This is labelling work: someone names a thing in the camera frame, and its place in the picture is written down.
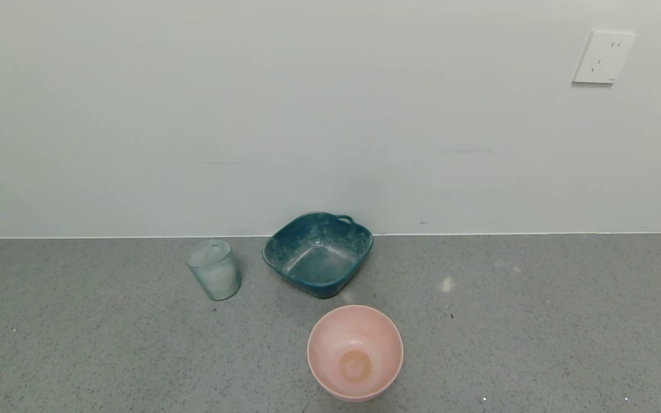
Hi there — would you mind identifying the clear ribbed plastic cup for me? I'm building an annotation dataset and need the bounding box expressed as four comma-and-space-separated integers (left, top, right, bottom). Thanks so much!
186, 239, 242, 302

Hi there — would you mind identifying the pink round bowl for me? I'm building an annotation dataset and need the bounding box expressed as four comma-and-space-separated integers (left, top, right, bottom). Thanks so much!
306, 305, 405, 403

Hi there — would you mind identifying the dark teal square basin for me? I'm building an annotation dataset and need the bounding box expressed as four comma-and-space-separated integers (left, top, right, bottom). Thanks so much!
262, 212, 374, 299

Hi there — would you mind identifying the white wall socket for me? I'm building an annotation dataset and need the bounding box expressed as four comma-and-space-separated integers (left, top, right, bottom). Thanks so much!
572, 30, 636, 85

